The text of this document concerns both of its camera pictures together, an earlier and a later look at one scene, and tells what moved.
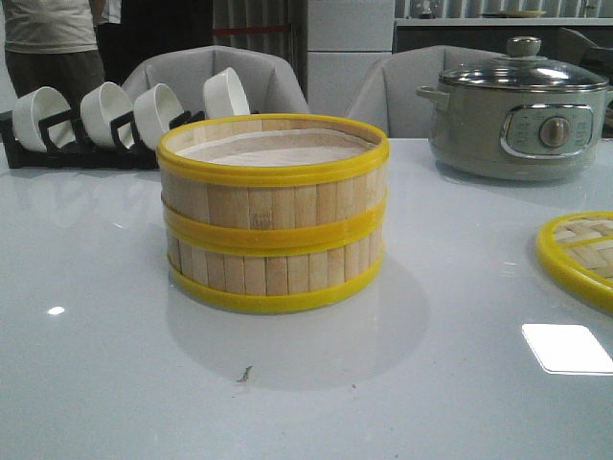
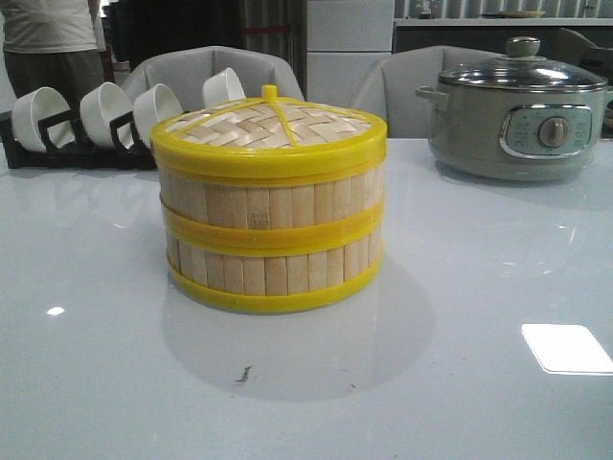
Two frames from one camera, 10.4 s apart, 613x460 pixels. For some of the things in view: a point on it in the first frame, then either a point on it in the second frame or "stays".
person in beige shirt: x=54 y=43 stays
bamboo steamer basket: x=273 y=182 stays
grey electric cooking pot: x=513 y=134 stays
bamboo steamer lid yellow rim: x=565 y=265 -> x=265 y=139
